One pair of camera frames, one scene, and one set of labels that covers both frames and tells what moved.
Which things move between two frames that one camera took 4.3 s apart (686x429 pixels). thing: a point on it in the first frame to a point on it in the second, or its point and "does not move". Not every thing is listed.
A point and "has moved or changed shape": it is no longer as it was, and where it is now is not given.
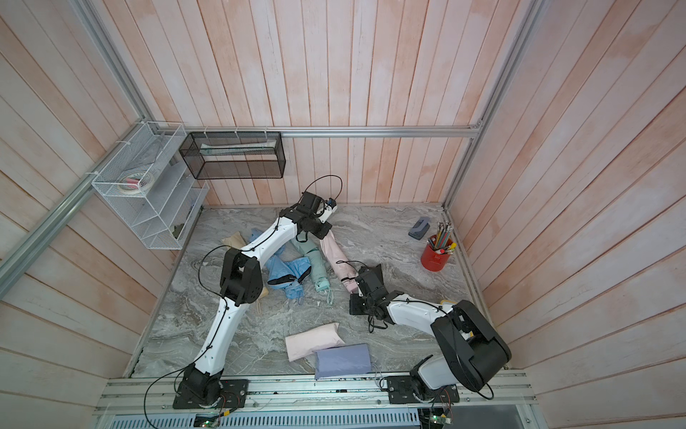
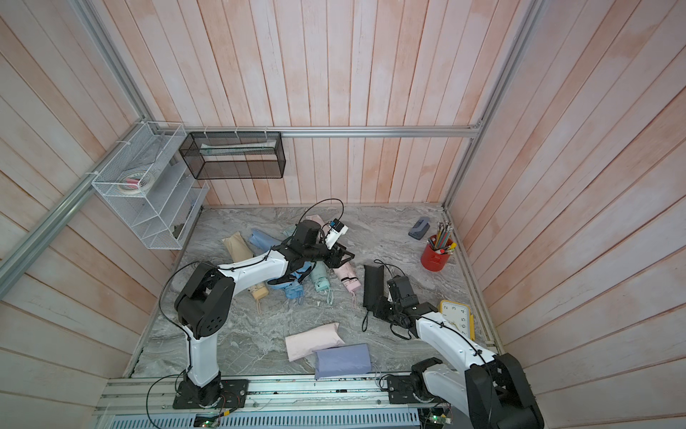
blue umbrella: [288, 274] does not move
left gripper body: [317, 227] to [320, 252]
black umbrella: [372, 327] has moved or changed shape
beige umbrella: [263, 293] does not move
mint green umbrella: [319, 273] does not move
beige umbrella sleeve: [235, 240] does not move
